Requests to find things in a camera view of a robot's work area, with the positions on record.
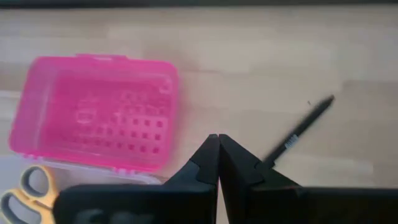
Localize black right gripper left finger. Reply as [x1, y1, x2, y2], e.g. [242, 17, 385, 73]
[52, 134, 220, 224]

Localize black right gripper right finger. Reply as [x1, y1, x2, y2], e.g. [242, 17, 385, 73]
[219, 134, 398, 224]

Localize yellow grey handled scissors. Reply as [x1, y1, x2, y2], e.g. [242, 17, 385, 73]
[0, 164, 60, 224]

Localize pink lid clear pencil box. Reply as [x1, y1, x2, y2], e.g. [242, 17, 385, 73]
[0, 53, 180, 224]

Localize black pen with white print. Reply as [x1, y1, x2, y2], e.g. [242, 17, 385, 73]
[262, 95, 336, 167]

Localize black aluminium table frame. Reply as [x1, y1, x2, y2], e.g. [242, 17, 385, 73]
[0, 0, 398, 9]

